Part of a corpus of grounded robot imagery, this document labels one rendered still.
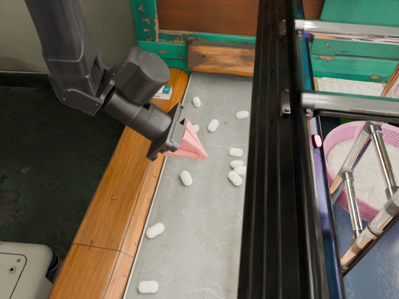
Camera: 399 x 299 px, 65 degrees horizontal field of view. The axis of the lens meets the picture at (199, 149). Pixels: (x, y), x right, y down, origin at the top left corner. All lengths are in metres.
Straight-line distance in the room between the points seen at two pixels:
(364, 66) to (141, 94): 0.68
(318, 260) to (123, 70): 0.36
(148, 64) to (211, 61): 0.44
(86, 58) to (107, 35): 1.52
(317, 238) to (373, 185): 0.58
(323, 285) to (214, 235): 0.43
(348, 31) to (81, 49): 0.34
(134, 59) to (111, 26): 1.49
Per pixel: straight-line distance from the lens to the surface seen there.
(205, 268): 0.60
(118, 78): 0.48
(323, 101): 0.31
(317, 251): 0.23
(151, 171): 0.70
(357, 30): 0.45
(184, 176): 0.68
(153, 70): 0.47
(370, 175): 0.82
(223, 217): 0.65
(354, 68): 0.99
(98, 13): 1.94
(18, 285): 1.22
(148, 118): 0.52
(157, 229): 0.62
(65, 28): 0.45
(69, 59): 0.46
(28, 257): 1.25
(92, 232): 0.64
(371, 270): 0.75
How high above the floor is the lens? 1.30
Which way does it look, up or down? 48 degrees down
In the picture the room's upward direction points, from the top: straight up
